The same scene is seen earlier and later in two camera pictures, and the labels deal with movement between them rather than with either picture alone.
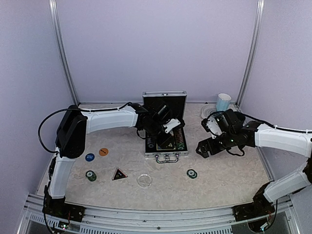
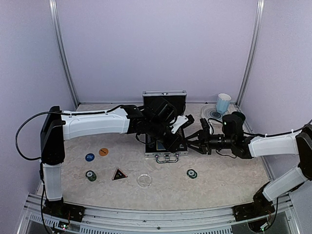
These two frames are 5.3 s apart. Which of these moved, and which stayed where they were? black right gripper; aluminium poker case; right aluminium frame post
Moved: black right gripper
Stayed: aluminium poker case; right aluminium frame post
